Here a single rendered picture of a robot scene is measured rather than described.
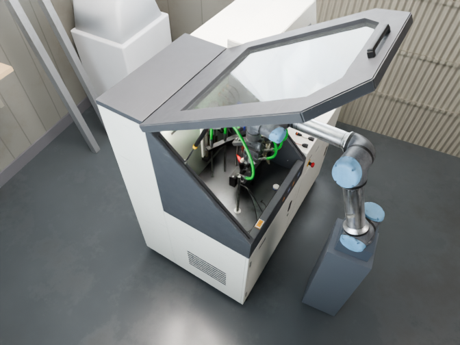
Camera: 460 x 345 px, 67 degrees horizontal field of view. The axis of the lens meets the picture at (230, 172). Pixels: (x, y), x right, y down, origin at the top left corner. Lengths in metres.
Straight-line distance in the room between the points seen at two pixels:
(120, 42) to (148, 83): 1.47
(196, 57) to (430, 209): 2.47
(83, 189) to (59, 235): 0.47
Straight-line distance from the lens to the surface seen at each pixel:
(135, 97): 1.71
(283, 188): 2.01
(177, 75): 1.81
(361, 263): 2.05
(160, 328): 2.66
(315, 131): 1.63
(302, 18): 2.31
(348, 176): 1.46
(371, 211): 1.83
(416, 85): 3.63
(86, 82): 3.43
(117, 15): 3.17
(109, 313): 2.78
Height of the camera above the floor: 2.54
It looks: 51 degrees down
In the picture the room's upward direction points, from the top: 2 degrees clockwise
